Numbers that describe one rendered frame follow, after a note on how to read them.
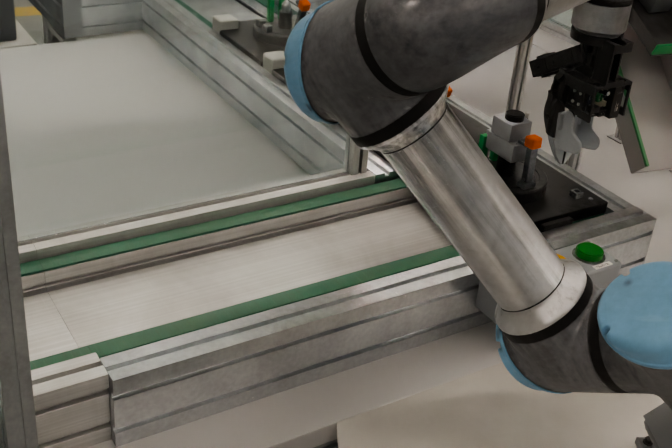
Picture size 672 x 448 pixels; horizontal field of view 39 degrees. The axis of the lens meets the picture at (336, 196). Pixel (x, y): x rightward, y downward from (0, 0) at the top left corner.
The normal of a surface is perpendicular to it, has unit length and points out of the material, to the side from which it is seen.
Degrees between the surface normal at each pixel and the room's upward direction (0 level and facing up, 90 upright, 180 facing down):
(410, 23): 69
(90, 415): 90
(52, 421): 90
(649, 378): 116
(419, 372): 0
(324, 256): 0
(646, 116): 45
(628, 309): 39
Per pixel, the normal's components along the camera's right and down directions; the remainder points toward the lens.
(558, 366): -0.46, 0.51
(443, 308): 0.52, 0.45
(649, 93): 0.31, -0.28
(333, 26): -0.78, -0.22
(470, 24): 0.22, 0.29
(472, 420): 0.07, -0.87
